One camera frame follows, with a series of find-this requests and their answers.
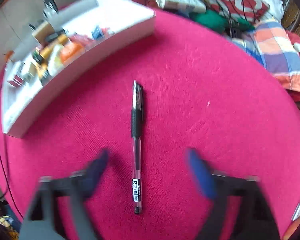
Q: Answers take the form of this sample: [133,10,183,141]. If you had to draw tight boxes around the white cardboard tray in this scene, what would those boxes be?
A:
[1,0,155,138]

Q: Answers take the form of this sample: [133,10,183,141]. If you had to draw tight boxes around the black gel pen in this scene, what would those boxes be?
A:
[130,80,143,215]

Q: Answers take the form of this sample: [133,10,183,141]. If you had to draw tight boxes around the small white medicine box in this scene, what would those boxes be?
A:
[7,61,32,88]

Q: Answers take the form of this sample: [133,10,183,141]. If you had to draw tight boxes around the black cable tangle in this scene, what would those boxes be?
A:
[197,0,261,38]

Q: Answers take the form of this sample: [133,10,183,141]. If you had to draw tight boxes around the clear liquid medicine bottle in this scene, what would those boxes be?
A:
[47,44,64,77]

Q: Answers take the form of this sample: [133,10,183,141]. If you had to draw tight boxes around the person left forearm sleeve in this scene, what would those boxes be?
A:
[0,200,21,239]

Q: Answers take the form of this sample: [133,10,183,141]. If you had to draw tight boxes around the white square wireless pad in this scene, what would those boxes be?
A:
[291,202,300,221]

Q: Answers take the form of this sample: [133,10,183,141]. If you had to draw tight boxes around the dark red bar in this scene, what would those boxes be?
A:
[69,34,99,50]

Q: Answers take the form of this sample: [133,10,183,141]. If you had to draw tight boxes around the white charger plug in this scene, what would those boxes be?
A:
[23,62,37,82]

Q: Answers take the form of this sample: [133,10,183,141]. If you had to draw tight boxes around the white power strip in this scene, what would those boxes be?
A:
[153,0,207,13]

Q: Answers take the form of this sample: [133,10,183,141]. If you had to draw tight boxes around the green cloth bag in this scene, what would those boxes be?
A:
[189,10,255,34]

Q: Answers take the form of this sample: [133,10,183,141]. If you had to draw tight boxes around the pink tablecloth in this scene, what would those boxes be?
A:
[0,11,300,239]

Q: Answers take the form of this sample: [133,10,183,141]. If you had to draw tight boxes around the orange tangerine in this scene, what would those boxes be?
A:
[59,42,84,63]

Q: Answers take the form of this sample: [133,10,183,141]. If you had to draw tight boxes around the black frame eyeglasses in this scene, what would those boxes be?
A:
[29,20,45,31]

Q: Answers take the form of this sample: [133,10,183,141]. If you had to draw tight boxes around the black power adapter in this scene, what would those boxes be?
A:
[45,29,65,43]

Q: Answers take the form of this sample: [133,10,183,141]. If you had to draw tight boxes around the black cat phone stand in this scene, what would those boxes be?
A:
[43,0,59,18]

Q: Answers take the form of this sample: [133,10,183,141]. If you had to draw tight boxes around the plaid checkered cushion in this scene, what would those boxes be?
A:
[232,19,300,102]

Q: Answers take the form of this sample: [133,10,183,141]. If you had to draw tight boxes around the small tangerine on paper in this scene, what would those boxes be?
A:
[4,50,14,63]

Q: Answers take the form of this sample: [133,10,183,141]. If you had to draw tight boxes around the masking tape roll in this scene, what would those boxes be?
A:
[32,21,55,45]

